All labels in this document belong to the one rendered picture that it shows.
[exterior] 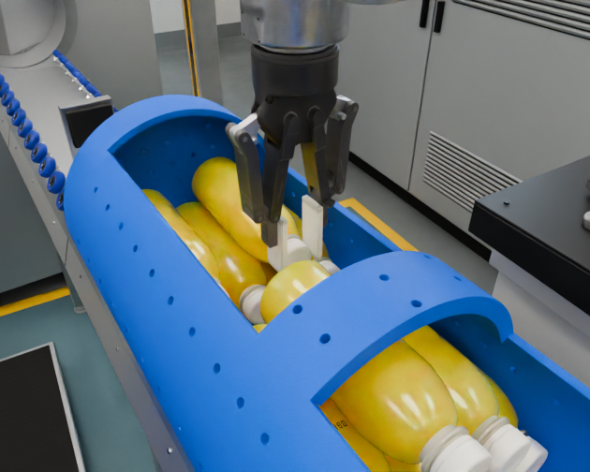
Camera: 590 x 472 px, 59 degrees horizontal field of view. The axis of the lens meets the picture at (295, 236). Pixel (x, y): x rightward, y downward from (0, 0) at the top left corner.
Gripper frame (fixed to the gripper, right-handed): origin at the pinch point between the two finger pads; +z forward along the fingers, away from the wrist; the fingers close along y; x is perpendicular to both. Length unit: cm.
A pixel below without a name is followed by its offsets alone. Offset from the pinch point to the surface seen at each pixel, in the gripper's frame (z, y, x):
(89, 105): 7, 4, -68
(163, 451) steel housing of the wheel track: 28.6, 18.0, -3.0
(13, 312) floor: 115, 35, -151
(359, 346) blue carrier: -7.8, 9.1, 21.2
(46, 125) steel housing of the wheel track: 22, 9, -100
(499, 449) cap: 1.4, 1.0, 28.1
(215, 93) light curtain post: 16, -29, -81
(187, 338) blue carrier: -2.5, 16.3, 9.7
